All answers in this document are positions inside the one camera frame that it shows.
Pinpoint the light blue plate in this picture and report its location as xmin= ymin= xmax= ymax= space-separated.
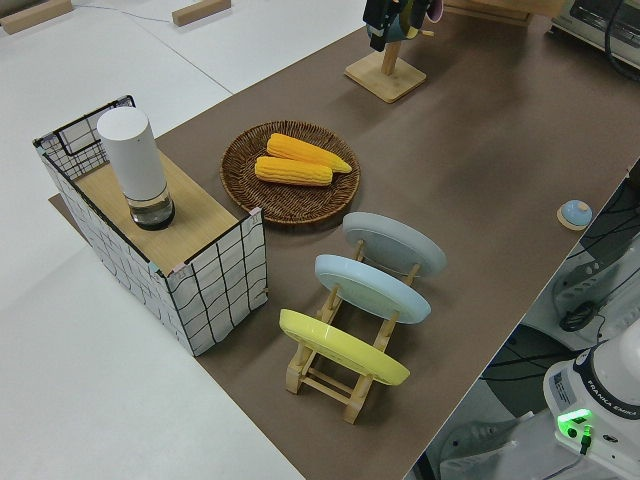
xmin=313 ymin=253 xmax=432 ymax=326

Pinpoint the brown table mat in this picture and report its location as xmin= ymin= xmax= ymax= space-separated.
xmin=48 ymin=9 xmax=640 ymax=480

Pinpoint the black coiled cable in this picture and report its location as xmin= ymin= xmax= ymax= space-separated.
xmin=558 ymin=301 xmax=600 ymax=332

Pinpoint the black hanging cable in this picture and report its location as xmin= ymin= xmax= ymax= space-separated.
xmin=602 ymin=0 xmax=640 ymax=81

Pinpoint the white toaster oven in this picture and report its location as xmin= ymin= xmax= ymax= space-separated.
xmin=547 ymin=0 xmax=640 ymax=84

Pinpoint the wooden mug tree stand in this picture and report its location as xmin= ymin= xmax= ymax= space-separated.
xmin=343 ymin=29 xmax=428 ymax=105

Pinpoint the wooden dish rack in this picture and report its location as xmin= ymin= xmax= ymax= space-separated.
xmin=285 ymin=239 xmax=424 ymax=411

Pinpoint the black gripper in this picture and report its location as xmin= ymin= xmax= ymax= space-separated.
xmin=362 ymin=0 xmax=401 ymax=51

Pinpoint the yellow corn cob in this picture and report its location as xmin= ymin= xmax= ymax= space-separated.
xmin=254 ymin=155 xmax=335 ymax=188
xmin=265 ymin=132 xmax=354 ymax=175

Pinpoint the yellow plate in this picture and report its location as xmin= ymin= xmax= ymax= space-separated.
xmin=278 ymin=308 xmax=411 ymax=386

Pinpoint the blue call bell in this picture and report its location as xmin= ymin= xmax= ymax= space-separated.
xmin=556 ymin=199 xmax=594 ymax=231

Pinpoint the white cylinder bottle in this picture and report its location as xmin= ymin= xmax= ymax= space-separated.
xmin=96 ymin=107 xmax=176 ymax=231

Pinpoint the dark teal mug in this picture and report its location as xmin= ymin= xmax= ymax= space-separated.
xmin=367 ymin=12 xmax=411 ymax=44

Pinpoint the wooden block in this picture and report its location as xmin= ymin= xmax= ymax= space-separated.
xmin=0 ymin=0 xmax=74 ymax=35
xmin=171 ymin=0 xmax=233 ymax=27

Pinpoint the light wooden cabinet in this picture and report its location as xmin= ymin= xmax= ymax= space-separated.
xmin=442 ymin=0 xmax=569 ymax=27

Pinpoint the round wicker basket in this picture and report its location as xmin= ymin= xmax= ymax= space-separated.
xmin=219 ymin=119 xmax=362 ymax=230

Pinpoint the grey plate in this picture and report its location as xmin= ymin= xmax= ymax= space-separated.
xmin=342 ymin=211 xmax=447 ymax=282

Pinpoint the grid pattern storage box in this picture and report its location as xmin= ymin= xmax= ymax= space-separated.
xmin=32 ymin=94 xmax=269 ymax=357

